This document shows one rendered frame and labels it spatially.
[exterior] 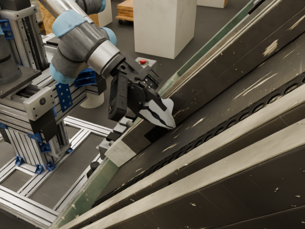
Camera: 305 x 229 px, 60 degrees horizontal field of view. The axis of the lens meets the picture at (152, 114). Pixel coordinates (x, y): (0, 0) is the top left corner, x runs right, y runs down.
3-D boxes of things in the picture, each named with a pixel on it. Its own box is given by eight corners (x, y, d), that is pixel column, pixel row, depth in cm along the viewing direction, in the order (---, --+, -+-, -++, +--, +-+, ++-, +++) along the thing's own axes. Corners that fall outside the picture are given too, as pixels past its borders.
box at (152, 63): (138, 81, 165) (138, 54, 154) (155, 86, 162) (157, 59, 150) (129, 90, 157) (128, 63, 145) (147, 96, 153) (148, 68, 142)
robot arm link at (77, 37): (66, 27, 67) (77, 1, 61) (99, 57, 68) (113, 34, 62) (45, 38, 62) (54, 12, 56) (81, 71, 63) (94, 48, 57)
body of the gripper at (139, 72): (165, 80, 65) (129, 46, 64) (150, 99, 59) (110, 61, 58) (150, 96, 70) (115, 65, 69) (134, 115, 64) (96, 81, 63)
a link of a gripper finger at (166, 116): (188, 110, 65) (161, 85, 64) (180, 125, 61) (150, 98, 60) (181, 116, 67) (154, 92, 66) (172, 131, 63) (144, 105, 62)
